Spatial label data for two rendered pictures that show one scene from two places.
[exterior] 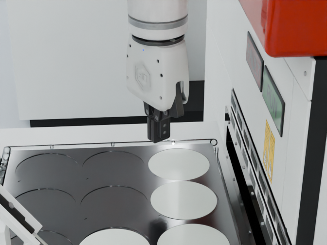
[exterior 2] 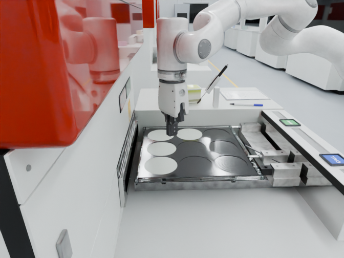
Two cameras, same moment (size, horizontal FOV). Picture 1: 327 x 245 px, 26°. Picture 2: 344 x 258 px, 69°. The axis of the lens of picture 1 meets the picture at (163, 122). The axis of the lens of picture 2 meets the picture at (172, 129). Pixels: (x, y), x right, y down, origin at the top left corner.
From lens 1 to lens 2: 1.67 m
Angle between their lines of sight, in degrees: 128
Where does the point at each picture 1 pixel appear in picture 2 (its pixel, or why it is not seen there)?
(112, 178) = (194, 158)
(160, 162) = (170, 166)
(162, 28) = not seen: hidden behind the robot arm
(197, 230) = (158, 138)
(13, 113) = not seen: outside the picture
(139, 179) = (181, 157)
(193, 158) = (152, 167)
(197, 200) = (155, 148)
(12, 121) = not seen: outside the picture
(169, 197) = (168, 149)
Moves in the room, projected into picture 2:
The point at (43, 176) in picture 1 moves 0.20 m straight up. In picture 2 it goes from (230, 159) to (236, 99)
